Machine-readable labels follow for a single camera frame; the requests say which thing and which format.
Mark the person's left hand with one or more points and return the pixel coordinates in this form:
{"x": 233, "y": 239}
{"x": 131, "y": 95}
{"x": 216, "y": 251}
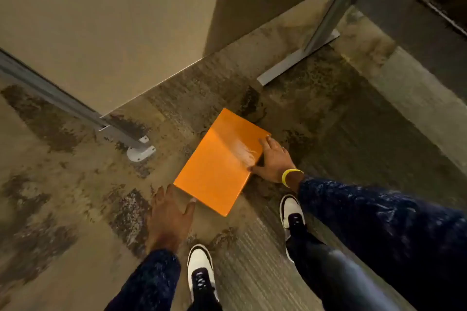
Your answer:
{"x": 168, "y": 223}

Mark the person's right hand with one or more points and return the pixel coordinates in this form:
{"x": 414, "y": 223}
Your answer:
{"x": 275, "y": 163}

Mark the orange box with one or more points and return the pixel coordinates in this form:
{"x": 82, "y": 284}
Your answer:
{"x": 219, "y": 168}

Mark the person's left forearm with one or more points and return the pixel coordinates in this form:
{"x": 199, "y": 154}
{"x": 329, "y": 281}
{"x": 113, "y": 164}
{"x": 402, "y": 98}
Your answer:
{"x": 149, "y": 281}

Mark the person's right forearm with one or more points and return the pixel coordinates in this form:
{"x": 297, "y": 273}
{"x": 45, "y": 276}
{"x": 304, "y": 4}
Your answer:
{"x": 383, "y": 234}

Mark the yellow wristband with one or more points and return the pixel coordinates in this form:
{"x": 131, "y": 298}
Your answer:
{"x": 287, "y": 174}

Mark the white and black right shoe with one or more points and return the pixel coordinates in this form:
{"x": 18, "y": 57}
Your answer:
{"x": 290, "y": 208}

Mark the white and black shoe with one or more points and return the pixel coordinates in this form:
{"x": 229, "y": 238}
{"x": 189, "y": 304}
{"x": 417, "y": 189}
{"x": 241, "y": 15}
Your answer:
{"x": 290, "y": 208}
{"x": 199, "y": 261}

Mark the white and black left shoe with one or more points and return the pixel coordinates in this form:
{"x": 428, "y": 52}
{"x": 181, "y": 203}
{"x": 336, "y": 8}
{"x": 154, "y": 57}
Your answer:
{"x": 199, "y": 261}

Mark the dark left trouser leg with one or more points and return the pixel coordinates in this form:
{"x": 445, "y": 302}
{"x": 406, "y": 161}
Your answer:
{"x": 204, "y": 303}

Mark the dark trouser leg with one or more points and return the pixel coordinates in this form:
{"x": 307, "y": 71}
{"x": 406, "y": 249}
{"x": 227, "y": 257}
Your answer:
{"x": 204, "y": 303}
{"x": 328, "y": 278}

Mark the dark right trouser leg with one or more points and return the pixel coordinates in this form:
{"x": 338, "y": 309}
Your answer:
{"x": 328, "y": 278}

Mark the grey metal desk leg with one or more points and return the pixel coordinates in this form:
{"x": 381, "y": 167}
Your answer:
{"x": 51, "y": 94}

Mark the white floor bracket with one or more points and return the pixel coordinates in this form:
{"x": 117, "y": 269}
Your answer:
{"x": 140, "y": 153}

